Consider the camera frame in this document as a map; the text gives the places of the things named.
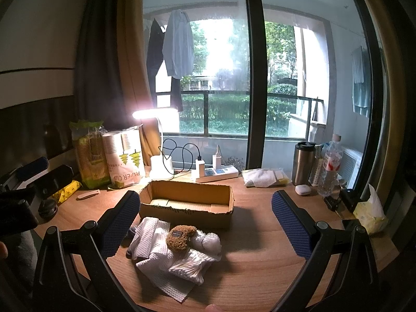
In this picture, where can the white power strip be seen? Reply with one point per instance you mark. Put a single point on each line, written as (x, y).
(213, 175)

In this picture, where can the hanging black trousers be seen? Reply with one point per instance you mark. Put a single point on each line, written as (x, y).
(154, 61)

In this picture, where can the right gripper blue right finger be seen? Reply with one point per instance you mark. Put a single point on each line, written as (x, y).
(316, 242)

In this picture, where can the steel thermos mug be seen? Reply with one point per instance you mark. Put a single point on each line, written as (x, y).
(303, 160)

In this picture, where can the hanging teal towel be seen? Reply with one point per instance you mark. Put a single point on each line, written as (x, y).
(361, 89)

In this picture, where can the white earbuds case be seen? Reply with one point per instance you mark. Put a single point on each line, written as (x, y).
(303, 190)

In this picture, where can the brown plush toy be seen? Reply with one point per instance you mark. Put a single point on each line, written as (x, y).
(178, 238)

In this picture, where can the cotton swab pack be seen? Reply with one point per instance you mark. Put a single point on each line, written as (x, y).
(192, 266)

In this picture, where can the white textured cloth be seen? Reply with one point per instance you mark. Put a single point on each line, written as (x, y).
(153, 258)

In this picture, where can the white desk lamp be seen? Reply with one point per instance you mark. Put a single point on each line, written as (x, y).
(154, 121)

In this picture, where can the green yellow plastic bag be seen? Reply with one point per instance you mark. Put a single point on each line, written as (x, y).
(89, 153)

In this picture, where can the clear water bottle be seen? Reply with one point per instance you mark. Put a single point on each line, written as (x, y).
(333, 155)

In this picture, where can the beige folding knife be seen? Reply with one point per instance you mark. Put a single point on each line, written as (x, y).
(89, 194)

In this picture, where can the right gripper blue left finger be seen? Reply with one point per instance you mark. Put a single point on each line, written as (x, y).
(72, 273)

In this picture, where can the yellow tissue pack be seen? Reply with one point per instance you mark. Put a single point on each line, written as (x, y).
(370, 213)

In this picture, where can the brown curtain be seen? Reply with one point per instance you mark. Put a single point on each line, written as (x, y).
(131, 56)

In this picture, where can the white charger adapter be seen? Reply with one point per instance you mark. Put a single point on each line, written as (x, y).
(217, 159)

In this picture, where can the black balcony railing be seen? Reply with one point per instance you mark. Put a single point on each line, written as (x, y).
(227, 113)

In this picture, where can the hanging blue shirt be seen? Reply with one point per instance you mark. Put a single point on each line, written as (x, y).
(178, 46)

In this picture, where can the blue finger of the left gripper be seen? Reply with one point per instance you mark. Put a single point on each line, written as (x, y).
(26, 172)
(51, 182)

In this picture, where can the brown cardboard box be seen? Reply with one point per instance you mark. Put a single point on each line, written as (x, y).
(204, 206)

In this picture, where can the wipes pack on table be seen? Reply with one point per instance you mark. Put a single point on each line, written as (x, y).
(265, 177)

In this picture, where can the white charger with black cable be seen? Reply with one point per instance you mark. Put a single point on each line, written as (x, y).
(169, 147)

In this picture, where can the paper cup pack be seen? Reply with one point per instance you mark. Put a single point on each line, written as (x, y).
(124, 157)

